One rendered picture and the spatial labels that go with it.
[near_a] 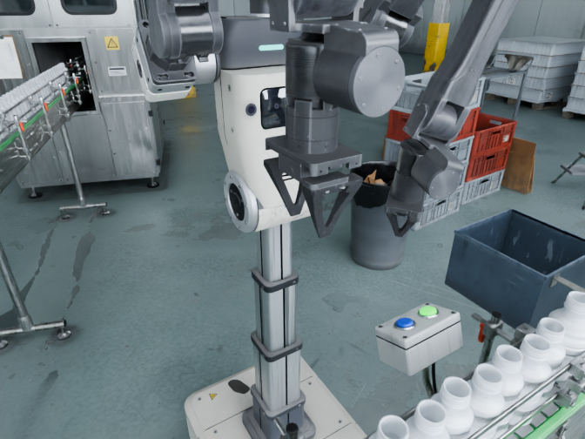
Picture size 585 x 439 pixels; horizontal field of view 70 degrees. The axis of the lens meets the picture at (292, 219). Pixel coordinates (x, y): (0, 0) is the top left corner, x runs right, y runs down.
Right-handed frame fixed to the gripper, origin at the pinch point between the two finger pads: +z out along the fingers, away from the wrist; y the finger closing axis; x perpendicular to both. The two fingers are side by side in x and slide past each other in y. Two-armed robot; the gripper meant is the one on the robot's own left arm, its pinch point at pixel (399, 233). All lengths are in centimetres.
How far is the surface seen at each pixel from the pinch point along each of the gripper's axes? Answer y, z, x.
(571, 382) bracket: -18.6, 8.8, -31.6
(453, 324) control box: -13.5, 7.8, -12.8
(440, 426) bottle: -38.8, -0.7, -10.5
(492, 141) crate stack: 296, 107, -54
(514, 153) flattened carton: 322, 127, -80
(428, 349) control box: -19.6, 9.0, -9.2
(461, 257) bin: 47, 40, -20
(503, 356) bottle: -22.3, 2.6, -19.5
